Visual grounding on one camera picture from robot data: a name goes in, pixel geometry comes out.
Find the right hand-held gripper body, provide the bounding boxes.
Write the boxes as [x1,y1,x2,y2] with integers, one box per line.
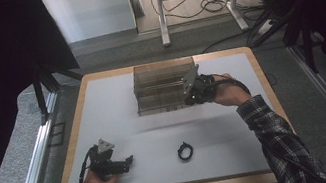
[178,61,221,108]

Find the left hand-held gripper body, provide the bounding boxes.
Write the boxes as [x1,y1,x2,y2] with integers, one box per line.
[84,134,133,183]

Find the transparent brown drawer box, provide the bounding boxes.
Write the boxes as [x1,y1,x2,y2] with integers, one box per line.
[128,55,203,118]

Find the black braided bracelet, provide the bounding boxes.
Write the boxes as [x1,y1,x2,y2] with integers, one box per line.
[175,140,196,163]

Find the person's right hand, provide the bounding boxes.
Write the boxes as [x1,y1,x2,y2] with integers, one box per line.
[208,69,253,111]

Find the white table mat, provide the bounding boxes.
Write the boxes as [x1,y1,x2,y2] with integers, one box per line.
[45,48,287,183]

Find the black metal stand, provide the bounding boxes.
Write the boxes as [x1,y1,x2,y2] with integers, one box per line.
[29,57,90,126]
[242,0,326,84]

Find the white power strip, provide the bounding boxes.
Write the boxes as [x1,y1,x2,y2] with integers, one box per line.
[254,18,277,37]

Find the white cabinet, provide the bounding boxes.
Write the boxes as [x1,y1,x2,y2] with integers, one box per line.
[41,0,138,48]

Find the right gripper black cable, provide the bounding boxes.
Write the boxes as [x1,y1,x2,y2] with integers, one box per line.
[208,57,326,183]

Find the black floor cables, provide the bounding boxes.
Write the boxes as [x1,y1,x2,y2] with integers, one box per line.
[148,0,273,62]

